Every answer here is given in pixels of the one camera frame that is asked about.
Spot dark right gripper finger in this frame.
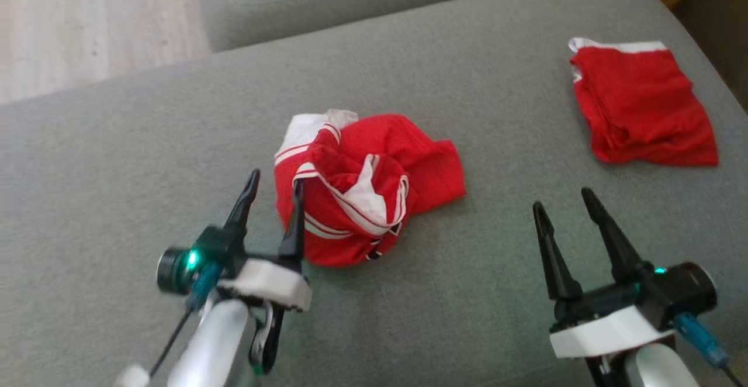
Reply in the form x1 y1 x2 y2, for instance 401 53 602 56
581 187 646 284
532 201 583 301

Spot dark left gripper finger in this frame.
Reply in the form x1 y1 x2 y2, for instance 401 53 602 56
225 169 261 230
278 179 306 259

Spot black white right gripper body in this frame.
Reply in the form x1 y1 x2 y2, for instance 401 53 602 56
549 262 718 360

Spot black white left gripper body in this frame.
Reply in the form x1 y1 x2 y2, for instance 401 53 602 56
157 226 312 312

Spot red white basketball jersey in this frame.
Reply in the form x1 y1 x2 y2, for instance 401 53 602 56
273 109 467 268

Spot red white-striped shorts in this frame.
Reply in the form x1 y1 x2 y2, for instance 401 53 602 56
569 37 719 167

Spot large grey sofa seat cushion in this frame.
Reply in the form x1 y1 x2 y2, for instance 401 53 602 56
0 0 748 387

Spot small grey sofa cushion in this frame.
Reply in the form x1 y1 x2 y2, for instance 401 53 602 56
193 0 536 53

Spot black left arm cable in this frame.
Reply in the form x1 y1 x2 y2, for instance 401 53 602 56
149 261 224 379

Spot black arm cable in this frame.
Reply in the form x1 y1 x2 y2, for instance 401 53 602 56
675 312 748 387
149 261 224 379

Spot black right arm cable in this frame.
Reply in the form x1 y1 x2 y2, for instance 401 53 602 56
675 312 748 387

